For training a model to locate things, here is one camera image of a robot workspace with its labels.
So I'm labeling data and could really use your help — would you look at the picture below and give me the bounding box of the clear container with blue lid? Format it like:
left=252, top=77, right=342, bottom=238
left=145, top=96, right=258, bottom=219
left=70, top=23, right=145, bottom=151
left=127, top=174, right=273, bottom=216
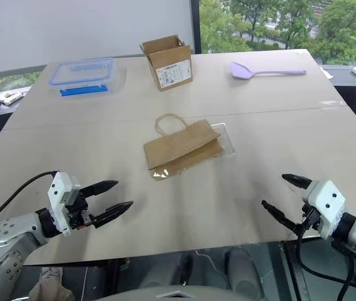
left=48, top=57, right=127, bottom=100

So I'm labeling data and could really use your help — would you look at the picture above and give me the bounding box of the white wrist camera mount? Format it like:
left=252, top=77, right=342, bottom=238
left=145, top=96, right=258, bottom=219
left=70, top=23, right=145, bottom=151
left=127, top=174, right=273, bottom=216
left=47, top=171, right=82, bottom=236
left=302, top=180, right=347, bottom=241

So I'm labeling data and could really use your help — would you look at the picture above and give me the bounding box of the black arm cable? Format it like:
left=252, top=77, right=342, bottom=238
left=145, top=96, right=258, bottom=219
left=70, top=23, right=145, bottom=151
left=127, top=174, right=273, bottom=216
left=296, top=219, right=356, bottom=301
left=0, top=171, right=60, bottom=247

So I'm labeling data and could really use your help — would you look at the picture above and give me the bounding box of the clear plastic phone case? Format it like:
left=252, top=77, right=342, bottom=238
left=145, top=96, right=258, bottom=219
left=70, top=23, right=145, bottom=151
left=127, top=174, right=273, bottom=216
left=210, top=123, right=237, bottom=161

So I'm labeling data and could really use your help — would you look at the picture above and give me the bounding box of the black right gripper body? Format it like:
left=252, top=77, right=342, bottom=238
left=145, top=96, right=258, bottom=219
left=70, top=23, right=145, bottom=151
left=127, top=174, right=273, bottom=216
left=294, top=203, right=321, bottom=233

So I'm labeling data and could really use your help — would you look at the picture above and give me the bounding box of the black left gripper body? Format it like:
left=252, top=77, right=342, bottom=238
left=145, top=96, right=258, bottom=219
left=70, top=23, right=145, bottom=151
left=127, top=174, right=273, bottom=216
left=65, top=193, right=99, bottom=231

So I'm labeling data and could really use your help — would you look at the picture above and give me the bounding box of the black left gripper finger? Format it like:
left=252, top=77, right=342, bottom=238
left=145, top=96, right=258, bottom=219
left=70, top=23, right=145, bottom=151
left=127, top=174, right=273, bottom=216
left=93, top=201, right=134, bottom=229
left=81, top=180, right=119, bottom=198

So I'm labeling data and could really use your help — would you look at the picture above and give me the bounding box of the open brown cardboard box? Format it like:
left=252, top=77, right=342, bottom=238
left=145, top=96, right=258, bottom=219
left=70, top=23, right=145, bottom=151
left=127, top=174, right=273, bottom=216
left=139, top=34, right=194, bottom=92

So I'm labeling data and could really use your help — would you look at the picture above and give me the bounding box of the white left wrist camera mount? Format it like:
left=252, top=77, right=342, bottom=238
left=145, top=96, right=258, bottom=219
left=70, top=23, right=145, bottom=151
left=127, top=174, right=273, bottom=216
left=47, top=171, right=82, bottom=236

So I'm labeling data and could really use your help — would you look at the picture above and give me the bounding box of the white roller blind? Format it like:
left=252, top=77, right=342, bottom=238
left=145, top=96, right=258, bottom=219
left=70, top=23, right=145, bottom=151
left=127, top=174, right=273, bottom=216
left=0, top=0, right=197, bottom=77

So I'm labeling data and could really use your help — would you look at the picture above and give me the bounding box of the purple plastic spatula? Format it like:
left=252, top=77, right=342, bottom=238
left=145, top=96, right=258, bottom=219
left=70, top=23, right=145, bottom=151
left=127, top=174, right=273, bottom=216
left=230, top=61, right=307, bottom=81

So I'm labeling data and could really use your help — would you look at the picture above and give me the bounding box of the white sneaker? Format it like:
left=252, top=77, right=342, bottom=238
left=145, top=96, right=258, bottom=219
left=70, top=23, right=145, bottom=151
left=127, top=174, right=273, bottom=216
left=38, top=266, right=63, bottom=285

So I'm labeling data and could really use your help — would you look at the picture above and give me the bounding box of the white power strip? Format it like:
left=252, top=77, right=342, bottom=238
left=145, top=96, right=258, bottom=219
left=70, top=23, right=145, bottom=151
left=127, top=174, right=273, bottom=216
left=2, top=92, right=22, bottom=105

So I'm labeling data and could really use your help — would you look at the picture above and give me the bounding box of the clear plastic film piece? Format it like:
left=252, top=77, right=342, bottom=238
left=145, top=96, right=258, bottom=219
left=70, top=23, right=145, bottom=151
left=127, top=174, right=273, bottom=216
left=148, top=167, right=185, bottom=182

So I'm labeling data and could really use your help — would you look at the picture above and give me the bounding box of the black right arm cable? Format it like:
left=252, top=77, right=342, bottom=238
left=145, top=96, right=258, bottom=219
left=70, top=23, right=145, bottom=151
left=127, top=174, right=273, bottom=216
left=296, top=219, right=356, bottom=301

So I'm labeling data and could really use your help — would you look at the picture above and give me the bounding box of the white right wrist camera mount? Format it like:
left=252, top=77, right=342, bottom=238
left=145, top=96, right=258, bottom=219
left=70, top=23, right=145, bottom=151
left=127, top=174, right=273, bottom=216
left=302, top=180, right=347, bottom=241

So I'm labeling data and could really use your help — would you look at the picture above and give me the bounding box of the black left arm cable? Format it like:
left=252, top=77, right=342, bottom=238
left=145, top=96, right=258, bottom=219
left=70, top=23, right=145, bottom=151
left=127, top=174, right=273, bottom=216
left=0, top=171, right=60, bottom=247

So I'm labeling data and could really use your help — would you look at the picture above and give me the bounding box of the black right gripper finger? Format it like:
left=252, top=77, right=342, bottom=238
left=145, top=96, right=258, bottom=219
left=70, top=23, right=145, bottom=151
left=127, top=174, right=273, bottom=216
left=261, top=200, right=305, bottom=235
left=281, top=173, right=314, bottom=190

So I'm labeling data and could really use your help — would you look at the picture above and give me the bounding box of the dark window frame post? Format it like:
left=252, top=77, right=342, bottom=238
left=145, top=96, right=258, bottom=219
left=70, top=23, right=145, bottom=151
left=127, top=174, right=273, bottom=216
left=192, top=0, right=202, bottom=55

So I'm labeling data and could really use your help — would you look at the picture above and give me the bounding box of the brown paper handle bag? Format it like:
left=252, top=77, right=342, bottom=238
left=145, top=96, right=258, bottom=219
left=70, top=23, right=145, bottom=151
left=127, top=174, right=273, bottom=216
left=143, top=113, right=225, bottom=182

